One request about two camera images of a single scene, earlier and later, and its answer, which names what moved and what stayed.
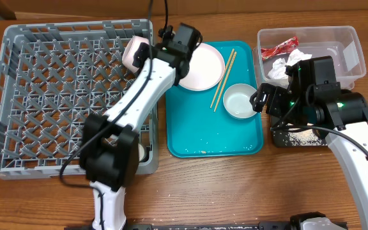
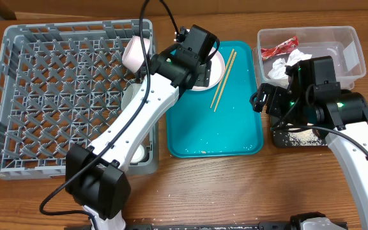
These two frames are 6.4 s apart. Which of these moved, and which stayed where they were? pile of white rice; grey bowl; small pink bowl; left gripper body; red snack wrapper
Moved: grey bowl; left gripper body
Stayed: small pink bowl; red snack wrapper; pile of white rice
